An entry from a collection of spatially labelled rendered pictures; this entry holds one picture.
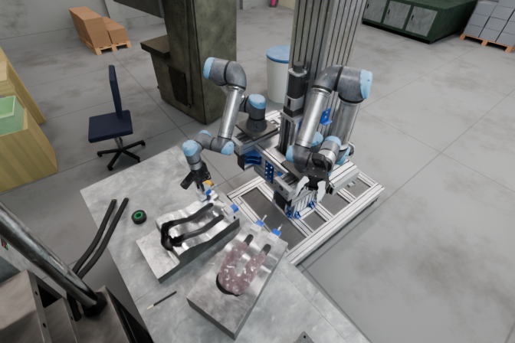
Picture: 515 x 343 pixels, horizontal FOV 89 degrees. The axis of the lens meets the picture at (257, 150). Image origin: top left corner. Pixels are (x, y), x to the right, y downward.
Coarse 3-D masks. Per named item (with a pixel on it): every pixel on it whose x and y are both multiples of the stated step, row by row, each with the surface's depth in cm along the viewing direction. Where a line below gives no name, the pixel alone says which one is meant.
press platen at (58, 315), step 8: (56, 304) 101; (64, 304) 101; (48, 312) 99; (56, 312) 99; (64, 312) 99; (48, 320) 97; (56, 320) 97; (64, 320) 97; (72, 320) 99; (48, 328) 95; (56, 328) 95; (64, 328) 95; (72, 328) 95; (56, 336) 94; (64, 336) 94; (72, 336) 94
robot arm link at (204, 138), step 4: (200, 132) 143; (204, 132) 143; (208, 132) 144; (196, 136) 141; (200, 136) 140; (204, 136) 140; (208, 136) 141; (196, 140) 138; (200, 140) 139; (204, 140) 139; (208, 140) 139; (200, 144) 138; (204, 144) 139; (208, 144) 138; (204, 148) 141; (208, 148) 139
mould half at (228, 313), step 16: (240, 240) 142; (256, 240) 143; (224, 256) 132; (272, 256) 136; (208, 272) 128; (240, 272) 127; (272, 272) 132; (192, 288) 119; (208, 288) 119; (256, 288) 122; (192, 304) 117; (208, 304) 114; (224, 304) 114; (240, 304) 114; (208, 320) 118; (224, 320) 110; (240, 320) 110
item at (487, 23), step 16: (496, 0) 591; (512, 0) 548; (480, 16) 597; (496, 16) 576; (512, 16) 557; (464, 32) 630; (480, 32) 608; (496, 32) 587; (512, 32) 567; (512, 48) 579
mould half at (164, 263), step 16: (192, 208) 154; (160, 224) 140; (192, 224) 145; (224, 224) 146; (192, 240) 135; (208, 240) 140; (160, 256) 134; (176, 256) 133; (192, 256) 137; (160, 272) 129; (176, 272) 134
